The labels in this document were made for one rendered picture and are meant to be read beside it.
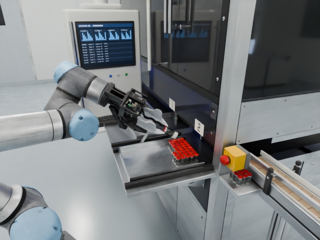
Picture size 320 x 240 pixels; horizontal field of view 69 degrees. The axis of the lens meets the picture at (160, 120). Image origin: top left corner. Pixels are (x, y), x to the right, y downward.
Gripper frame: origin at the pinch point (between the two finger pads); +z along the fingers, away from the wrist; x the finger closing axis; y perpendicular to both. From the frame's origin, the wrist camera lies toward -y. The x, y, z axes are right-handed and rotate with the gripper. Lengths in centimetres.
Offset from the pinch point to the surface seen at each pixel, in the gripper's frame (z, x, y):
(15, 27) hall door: -355, 249, -383
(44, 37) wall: -306, 272, -397
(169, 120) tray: 7, 44, -68
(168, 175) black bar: 13.5, -2.9, -28.7
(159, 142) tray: 6, 17, -47
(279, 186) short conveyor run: 49, 7, -9
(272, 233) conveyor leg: 62, -5, -25
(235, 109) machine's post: 22.7, 24.9, -4.3
